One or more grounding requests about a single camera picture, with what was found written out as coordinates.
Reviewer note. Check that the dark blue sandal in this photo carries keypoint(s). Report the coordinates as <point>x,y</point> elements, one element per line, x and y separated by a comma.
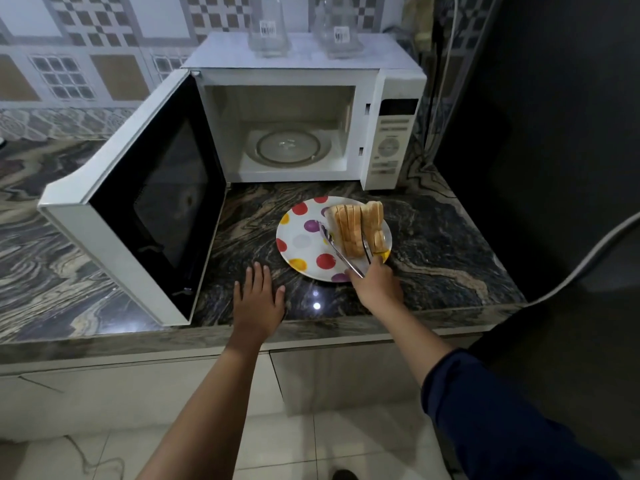
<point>345,475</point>

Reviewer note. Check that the dark blue shirt sleeve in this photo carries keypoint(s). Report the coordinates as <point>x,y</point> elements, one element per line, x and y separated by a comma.
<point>500,424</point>

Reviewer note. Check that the white microwave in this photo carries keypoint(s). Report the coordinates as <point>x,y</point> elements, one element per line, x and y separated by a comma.
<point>300,52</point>

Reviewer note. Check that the person's right hand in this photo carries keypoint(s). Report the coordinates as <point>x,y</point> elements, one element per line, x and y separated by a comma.
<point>377,289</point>

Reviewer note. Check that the person's right forearm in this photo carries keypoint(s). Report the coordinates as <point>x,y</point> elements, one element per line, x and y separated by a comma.
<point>415,339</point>

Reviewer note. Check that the glass microwave turntable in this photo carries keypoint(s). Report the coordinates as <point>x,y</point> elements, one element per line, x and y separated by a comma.
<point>290,147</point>

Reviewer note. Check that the person's left hand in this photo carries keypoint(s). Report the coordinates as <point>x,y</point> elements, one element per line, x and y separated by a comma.
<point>257,309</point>

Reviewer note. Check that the person's left forearm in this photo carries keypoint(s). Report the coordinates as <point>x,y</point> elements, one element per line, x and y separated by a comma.
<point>205,419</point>

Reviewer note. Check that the sliced brown bread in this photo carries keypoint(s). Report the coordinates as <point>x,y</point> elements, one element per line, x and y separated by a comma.
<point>374,219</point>
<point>347,229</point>

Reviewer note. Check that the white polka dot plate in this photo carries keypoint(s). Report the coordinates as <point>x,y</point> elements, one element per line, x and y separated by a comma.
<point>305,244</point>

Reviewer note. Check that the white base cabinet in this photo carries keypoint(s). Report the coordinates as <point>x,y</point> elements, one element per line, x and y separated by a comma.
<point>125,394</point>

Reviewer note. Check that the silver refrigerator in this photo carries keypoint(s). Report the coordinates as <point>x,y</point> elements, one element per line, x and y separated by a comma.
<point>550,144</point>

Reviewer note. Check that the metal tongs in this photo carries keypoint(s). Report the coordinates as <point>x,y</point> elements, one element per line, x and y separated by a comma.
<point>340,252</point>

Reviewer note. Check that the clear plastic container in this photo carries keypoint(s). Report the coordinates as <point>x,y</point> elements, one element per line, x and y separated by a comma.
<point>269,34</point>
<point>340,37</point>

